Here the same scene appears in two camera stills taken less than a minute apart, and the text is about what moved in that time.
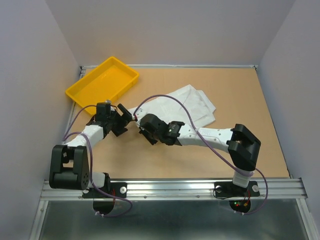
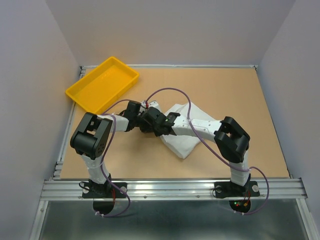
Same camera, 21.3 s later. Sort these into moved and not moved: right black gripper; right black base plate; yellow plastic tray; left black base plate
Moved: right black gripper
Not moved: yellow plastic tray; right black base plate; left black base plate
